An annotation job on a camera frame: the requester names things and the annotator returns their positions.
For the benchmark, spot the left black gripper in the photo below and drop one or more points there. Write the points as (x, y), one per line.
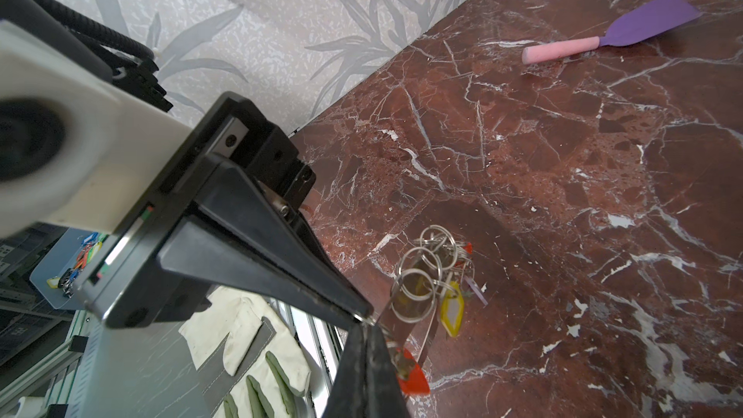
(224, 210)

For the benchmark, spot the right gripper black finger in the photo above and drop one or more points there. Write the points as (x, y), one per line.
(366, 384)

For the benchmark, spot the red key tag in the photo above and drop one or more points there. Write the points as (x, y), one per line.
(411, 377)

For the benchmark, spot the white green work glove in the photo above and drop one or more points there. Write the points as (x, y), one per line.
(249, 362)

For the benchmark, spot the yellow key tag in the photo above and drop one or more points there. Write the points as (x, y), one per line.
(451, 311)

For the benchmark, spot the purple pink toy spatula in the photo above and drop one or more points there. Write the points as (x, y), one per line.
(649, 20)

